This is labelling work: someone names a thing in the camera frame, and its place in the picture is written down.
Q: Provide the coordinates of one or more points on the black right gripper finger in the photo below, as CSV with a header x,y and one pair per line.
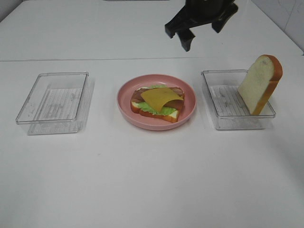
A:
x,y
186,37
220,23

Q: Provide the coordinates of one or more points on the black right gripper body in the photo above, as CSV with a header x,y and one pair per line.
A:
x,y
197,13

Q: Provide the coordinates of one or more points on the long bacon strip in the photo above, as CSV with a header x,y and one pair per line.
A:
x,y
177,90

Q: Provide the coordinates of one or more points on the yellow cheese slice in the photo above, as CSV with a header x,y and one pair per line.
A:
x,y
156,98

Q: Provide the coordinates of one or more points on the bread slice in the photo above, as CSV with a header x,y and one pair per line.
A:
x,y
149,114
260,82

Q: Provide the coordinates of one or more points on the green lettuce leaf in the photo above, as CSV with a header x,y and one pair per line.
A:
x,y
145,105

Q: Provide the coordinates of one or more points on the right clear plastic container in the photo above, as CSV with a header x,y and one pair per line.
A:
x,y
226,107

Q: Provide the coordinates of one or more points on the clear plastic container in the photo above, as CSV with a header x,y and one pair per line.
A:
x,y
57,103
226,107

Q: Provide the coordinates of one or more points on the pink round plate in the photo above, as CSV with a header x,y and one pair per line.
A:
x,y
125,93

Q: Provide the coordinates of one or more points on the left clear plastic container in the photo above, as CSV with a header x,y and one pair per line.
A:
x,y
57,103

